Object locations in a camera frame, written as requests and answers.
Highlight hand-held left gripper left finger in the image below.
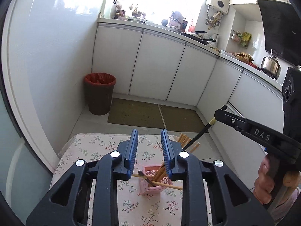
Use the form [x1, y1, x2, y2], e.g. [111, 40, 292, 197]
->
[25, 129, 139, 226]

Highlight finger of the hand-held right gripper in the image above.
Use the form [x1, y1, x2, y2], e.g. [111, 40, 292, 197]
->
[214, 105, 247, 133]

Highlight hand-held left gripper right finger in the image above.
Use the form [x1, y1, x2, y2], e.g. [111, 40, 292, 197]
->
[160, 129, 275, 226]

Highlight black chopstick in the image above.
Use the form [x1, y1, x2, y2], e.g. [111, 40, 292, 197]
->
[138, 171, 154, 184]
[182, 118, 216, 151]

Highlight pink perforated utensil basket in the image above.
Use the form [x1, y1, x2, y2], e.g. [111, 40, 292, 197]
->
[138, 165, 173, 195]

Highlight person's right forearm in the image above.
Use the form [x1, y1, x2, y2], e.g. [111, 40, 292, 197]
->
[268, 188, 301, 225]

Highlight person's right hand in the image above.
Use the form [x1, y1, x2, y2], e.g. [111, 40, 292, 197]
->
[253, 157, 301, 205]

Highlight floral tablecloth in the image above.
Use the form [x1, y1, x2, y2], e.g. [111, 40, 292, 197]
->
[53, 133, 213, 226]

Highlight olive floor mat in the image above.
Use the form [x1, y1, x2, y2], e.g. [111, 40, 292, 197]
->
[107, 97, 165, 129]
[159, 104, 209, 133]

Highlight stainless steel kettle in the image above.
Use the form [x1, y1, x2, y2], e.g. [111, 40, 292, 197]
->
[261, 49, 282, 79]

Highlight brown trash bin red liner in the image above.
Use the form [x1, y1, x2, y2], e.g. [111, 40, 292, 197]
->
[84, 73, 116, 116]

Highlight brown yellow heap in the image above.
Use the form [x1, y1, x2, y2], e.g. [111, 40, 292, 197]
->
[235, 52, 255, 63]

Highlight white kitchen countertop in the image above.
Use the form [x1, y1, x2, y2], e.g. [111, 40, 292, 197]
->
[98, 16, 284, 90]

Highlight yellow green hanging packet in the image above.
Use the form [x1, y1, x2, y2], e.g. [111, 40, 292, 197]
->
[240, 32, 252, 49]

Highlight white base cabinets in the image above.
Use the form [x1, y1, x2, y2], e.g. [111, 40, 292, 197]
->
[92, 22, 285, 146]

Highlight black frying pan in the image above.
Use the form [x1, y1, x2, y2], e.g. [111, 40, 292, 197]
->
[181, 31, 217, 46]

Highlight black range hood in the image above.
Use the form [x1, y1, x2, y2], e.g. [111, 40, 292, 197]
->
[257, 0, 301, 65]

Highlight sliding glass door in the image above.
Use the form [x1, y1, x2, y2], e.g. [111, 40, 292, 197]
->
[0, 0, 59, 217]

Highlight windowsill clutter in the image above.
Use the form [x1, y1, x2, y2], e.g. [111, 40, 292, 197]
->
[113, 0, 147, 23]

